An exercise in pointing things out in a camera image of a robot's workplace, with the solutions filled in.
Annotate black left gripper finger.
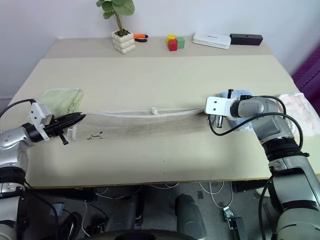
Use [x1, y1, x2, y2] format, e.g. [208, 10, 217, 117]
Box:
[57, 112, 87, 124]
[58, 119, 83, 131]

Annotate green leafy plant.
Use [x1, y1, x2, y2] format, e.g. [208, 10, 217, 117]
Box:
[96, 0, 136, 35]

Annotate orange-handled pliers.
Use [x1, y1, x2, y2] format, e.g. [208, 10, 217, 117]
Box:
[133, 33, 150, 43]

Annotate white flat box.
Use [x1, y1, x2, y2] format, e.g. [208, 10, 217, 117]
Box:
[192, 31, 231, 50]

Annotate black floor box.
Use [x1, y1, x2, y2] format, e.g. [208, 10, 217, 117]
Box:
[226, 216, 248, 240]

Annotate white bubble plant pot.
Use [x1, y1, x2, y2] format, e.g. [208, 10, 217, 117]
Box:
[111, 29, 136, 55]

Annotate small metal bracket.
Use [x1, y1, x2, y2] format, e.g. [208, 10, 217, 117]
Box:
[223, 206, 235, 222]

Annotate black rounded leg cover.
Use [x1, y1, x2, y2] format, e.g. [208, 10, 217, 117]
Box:
[94, 186, 145, 233]

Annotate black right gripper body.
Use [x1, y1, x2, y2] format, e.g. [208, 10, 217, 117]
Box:
[208, 114, 225, 130]

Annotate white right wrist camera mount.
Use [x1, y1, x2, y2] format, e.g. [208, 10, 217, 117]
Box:
[205, 96, 239, 118]

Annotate black rectangular box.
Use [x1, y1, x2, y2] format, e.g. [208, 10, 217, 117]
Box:
[229, 33, 264, 47]

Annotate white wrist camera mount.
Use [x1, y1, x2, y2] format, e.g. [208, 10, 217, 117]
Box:
[205, 96, 239, 118]
[27, 101, 55, 140]

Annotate beige towel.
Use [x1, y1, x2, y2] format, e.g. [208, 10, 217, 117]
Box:
[67, 106, 212, 142]

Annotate dark rounded leg cover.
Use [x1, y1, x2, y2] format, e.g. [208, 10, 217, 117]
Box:
[174, 193, 207, 240]

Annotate pink folded towel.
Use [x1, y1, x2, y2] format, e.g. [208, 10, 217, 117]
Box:
[277, 92, 318, 137]

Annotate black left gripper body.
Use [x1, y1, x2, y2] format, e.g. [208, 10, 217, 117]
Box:
[44, 116, 69, 147]

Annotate green folded towel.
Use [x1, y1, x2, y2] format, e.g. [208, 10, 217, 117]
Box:
[38, 87, 85, 117]

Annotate black coiled floor cable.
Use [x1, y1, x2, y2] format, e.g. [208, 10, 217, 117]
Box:
[59, 211, 83, 240]

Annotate purple ribbed object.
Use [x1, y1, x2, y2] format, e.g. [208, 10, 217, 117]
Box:
[291, 43, 320, 101]

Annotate white floor cable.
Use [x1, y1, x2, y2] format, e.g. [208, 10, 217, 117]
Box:
[199, 181, 235, 208]

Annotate small blue-grey box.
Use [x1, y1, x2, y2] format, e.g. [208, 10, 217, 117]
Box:
[51, 203, 65, 217]

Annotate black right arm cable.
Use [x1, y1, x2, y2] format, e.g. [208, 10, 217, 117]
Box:
[208, 95, 305, 156]

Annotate blue folded towel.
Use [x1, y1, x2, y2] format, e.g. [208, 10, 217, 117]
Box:
[219, 89, 255, 132]

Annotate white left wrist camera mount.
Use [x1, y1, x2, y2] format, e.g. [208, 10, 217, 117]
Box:
[27, 101, 55, 140]

